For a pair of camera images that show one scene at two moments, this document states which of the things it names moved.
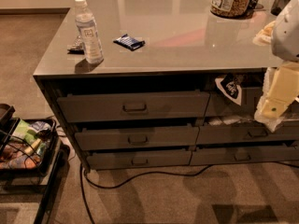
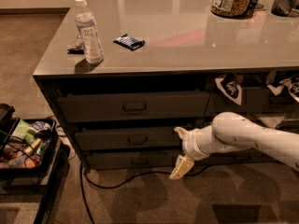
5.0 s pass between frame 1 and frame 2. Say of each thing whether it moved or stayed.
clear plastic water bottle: stayed
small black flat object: stayed
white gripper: moved
